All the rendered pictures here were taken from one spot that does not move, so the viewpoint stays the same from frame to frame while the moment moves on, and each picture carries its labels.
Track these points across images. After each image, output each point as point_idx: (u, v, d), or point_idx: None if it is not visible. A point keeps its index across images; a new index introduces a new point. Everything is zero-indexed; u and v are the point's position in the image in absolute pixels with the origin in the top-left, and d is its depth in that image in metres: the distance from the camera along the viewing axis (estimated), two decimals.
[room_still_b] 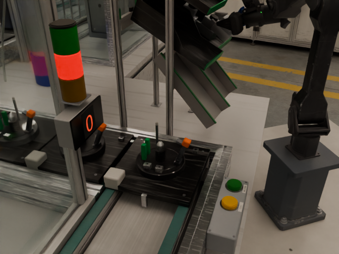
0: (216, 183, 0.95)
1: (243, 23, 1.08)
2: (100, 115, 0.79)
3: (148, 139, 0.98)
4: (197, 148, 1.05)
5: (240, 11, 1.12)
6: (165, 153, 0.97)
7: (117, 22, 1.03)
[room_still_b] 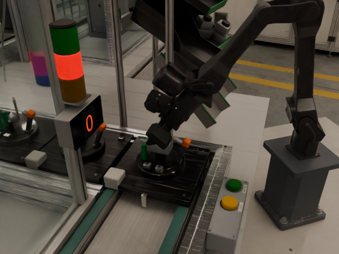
0: (216, 183, 0.95)
1: (169, 128, 0.89)
2: (100, 115, 0.79)
3: (148, 139, 0.98)
4: (197, 148, 1.05)
5: None
6: None
7: (117, 22, 1.03)
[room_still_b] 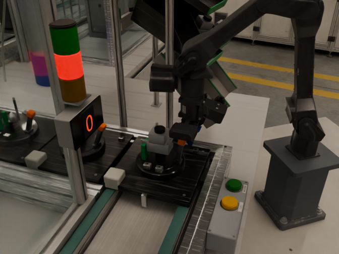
0: (216, 183, 0.95)
1: None
2: (100, 115, 0.79)
3: (148, 139, 0.98)
4: (197, 148, 1.05)
5: (197, 126, 0.88)
6: None
7: (117, 22, 1.03)
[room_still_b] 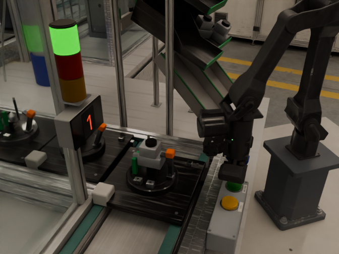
0: (216, 183, 0.95)
1: None
2: (100, 115, 0.79)
3: (138, 152, 0.93)
4: (191, 161, 0.99)
5: None
6: None
7: (117, 22, 1.03)
